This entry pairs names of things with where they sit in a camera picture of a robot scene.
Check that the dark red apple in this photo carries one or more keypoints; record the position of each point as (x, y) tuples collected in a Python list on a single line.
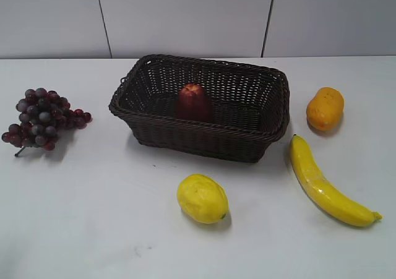
[(194, 104)]

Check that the yellow banana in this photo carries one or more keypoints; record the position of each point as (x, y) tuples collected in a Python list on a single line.
[(322, 192)]

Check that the purple grape bunch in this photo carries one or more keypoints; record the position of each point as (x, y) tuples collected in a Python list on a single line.
[(43, 115)]

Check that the dark brown wicker basket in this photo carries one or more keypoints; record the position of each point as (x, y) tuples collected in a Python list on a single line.
[(250, 106)]

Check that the orange fruit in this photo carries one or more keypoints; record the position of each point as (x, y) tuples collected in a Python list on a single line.
[(325, 110)]

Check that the yellow lemon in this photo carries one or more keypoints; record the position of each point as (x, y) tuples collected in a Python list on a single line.
[(202, 199)]

